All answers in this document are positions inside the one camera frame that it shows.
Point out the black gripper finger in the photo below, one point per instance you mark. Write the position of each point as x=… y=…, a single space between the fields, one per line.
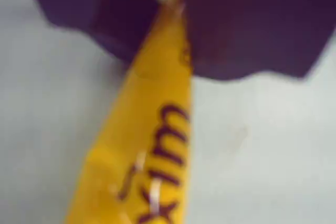
x=252 y=24
x=99 y=6

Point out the yellow Maxim coffee stick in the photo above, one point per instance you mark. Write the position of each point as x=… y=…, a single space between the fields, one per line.
x=147 y=129

